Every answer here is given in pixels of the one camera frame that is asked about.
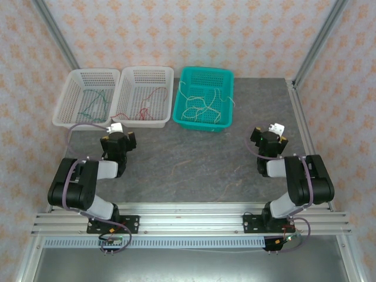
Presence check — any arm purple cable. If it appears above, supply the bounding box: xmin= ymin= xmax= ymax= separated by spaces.
xmin=62 ymin=122 xmax=133 ymax=254
xmin=244 ymin=126 xmax=313 ymax=254

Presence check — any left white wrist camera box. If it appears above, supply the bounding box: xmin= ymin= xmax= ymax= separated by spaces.
xmin=106 ymin=123 xmax=124 ymax=135

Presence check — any left controller board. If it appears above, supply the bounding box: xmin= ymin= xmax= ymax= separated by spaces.
xmin=98 ymin=236 xmax=124 ymax=247

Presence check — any right controller board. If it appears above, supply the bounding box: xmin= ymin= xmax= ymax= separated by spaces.
xmin=274 ymin=233 xmax=303 ymax=246

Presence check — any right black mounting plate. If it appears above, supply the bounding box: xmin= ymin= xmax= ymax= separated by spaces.
xmin=243 ymin=213 xmax=296 ymax=235

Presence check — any thin green cable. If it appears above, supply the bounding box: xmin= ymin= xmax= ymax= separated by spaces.
xmin=87 ymin=99 xmax=112 ymax=124
xmin=78 ymin=89 xmax=111 ymax=117

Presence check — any controller board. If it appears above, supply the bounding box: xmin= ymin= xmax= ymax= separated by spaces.
xmin=274 ymin=233 xmax=303 ymax=246
xmin=98 ymin=236 xmax=124 ymax=247

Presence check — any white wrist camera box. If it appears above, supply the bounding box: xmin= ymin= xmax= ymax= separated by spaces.
xmin=267 ymin=123 xmax=286 ymax=137
xmin=106 ymin=123 xmax=124 ymax=135

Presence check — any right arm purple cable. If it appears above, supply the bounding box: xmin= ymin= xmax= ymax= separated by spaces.
xmin=244 ymin=126 xmax=313 ymax=254

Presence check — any teal perforated plastic basket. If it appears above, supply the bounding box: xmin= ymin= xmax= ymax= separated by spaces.
xmin=172 ymin=66 xmax=235 ymax=133

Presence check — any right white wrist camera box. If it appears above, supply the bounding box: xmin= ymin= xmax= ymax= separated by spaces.
xmin=267 ymin=123 xmax=286 ymax=137

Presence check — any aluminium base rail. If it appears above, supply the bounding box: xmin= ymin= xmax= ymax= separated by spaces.
xmin=31 ymin=202 xmax=354 ymax=237

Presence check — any aluminium table side rail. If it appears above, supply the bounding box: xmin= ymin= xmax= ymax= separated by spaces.
xmin=286 ymin=78 xmax=335 ymax=212

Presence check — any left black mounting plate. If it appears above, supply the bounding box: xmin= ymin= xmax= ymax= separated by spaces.
xmin=86 ymin=214 xmax=140 ymax=234

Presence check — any aluminium frame post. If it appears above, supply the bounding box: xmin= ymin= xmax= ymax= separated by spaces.
xmin=293 ymin=0 xmax=351 ymax=89
xmin=31 ymin=0 xmax=80 ymax=71

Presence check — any thin red cable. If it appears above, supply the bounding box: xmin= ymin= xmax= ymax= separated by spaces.
xmin=138 ymin=108 xmax=154 ymax=122
xmin=110 ymin=86 xmax=169 ymax=121

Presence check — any white perforated plastic basket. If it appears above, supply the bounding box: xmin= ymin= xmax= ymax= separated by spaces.
xmin=111 ymin=66 xmax=174 ymax=129
xmin=52 ymin=68 xmax=122 ymax=129

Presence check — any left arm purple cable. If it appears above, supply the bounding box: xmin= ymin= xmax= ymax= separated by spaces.
xmin=62 ymin=122 xmax=133 ymax=254

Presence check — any thin white cable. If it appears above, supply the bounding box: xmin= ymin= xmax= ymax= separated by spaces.
xmin=177 ymin=81 xmax=193 ymax=118
xmin=183 ymin=88 xmax=236 ymax=112
xmin=180 ymin=105 xmax=222 ymax=125

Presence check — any black mounting plate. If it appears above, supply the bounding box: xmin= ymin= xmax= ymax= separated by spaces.
xmin=86 ymin=214 xmax=140 ymax=234
xmin=243 ymin=213 xmax=296 ymax=235

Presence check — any grey slotted cable duct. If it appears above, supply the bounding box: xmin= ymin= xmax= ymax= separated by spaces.
xmin=43 ymin=237 xmax=267 ymax=250

